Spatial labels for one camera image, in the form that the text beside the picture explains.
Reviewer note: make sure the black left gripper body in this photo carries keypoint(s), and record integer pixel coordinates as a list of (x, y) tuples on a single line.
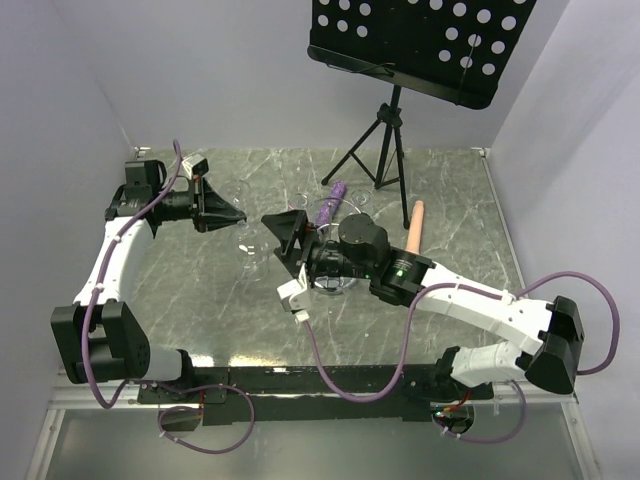
[(186, 205)]

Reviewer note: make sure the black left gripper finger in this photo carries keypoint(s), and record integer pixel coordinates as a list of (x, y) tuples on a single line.
[(213, 202), (219, 219)]

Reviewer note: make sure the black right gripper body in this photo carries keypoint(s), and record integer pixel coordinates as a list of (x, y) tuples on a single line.
[(329, 259)]

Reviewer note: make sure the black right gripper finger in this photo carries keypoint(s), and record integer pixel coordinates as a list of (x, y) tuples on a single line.
[(290, 254), (287, 227)]

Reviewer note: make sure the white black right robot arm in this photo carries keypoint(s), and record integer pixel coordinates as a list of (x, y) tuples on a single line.
[(541, 341)]

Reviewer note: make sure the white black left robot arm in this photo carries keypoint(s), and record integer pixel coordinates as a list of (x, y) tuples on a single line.
[(98, 337)]

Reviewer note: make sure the chrome wine glass rack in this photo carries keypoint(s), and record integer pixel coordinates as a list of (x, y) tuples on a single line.
[(346, 208)]

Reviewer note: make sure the purple glitter microphone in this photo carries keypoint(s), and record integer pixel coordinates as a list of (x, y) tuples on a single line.
[(329, 205)]

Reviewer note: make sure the beige wooden rolling pin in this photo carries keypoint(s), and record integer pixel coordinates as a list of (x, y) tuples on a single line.
[(414, 237)]

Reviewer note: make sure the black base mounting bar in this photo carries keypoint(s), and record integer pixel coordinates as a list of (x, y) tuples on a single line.
[(298, 393)]

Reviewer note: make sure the black music stand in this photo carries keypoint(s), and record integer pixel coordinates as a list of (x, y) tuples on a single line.
[(455, 51)]

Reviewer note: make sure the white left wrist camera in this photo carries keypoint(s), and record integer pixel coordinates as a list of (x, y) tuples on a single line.
[(194, 165)]

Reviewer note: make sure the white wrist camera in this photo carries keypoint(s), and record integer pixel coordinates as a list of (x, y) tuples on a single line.
[(194, 165), (295, 297)]

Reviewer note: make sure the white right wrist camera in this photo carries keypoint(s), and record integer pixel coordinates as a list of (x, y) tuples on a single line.
[(295, 297)]

